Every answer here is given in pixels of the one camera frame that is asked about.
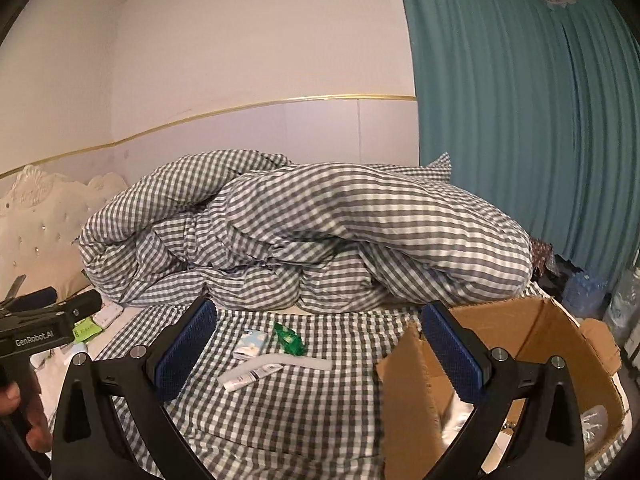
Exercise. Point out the cream tufted headboard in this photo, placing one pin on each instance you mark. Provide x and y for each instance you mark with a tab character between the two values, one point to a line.
40	220

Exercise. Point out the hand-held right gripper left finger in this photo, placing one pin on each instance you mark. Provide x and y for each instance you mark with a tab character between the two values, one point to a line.
184	342

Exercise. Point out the clear plastic cup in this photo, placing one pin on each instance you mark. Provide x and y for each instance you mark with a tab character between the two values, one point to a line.
595	425

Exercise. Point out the dark patterned clothes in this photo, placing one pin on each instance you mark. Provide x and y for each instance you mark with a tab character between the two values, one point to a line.
545	255

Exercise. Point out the white foam strip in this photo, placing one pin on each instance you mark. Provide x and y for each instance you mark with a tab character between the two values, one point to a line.
305	361

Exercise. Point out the green plastic packet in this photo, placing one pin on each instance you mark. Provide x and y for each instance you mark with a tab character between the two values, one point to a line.
289	339

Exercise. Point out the grey checked duvet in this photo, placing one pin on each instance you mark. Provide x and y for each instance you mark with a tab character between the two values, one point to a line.
325	220

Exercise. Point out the white power bank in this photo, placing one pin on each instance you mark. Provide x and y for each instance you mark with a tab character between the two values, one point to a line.
107	316

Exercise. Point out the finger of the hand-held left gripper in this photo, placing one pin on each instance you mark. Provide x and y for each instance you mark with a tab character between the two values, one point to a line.
35	298
82	304

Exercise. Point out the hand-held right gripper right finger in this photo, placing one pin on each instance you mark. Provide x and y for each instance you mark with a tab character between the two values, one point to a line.
450	350

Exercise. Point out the large clear plastic bottle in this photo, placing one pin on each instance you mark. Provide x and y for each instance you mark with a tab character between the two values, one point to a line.
625	310

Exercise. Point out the cardboard box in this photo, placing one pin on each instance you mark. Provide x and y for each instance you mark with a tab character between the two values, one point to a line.
530	330

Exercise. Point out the person's left hand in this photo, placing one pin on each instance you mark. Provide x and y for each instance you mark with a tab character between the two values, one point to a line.
30	420

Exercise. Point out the grey checked bed sheet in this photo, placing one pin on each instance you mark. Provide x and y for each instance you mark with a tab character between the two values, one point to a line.
310	420

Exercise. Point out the blue floral tissue pack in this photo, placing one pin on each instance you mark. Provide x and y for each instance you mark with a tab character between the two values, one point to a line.
250	344

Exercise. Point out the teal curtain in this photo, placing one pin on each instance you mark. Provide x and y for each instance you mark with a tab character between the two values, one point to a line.
500	85

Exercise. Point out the light green snack packet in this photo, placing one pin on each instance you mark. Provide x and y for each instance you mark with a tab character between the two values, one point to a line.
84	330

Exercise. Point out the white purple cream tube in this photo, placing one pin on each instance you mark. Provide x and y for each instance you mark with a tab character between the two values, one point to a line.
247	377

